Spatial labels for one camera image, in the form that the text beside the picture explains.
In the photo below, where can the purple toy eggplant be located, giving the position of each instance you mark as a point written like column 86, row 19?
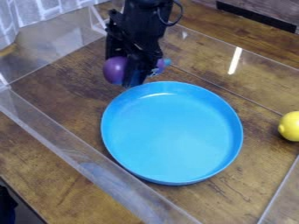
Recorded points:
column 113, row 69

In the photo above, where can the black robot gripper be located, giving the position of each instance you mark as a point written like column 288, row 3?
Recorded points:
column 133, row 30

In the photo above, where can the clear acrylic enclosure wall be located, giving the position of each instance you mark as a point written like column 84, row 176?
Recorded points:
column 53, row 96

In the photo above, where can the yellow lemon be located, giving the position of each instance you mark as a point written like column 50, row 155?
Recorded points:
column 288, row 126

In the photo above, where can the white patterned curtain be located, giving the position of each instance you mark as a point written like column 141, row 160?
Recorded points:
column 18, row 13

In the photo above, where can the blue round tray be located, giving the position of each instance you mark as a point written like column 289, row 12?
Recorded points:
column 170, row 132

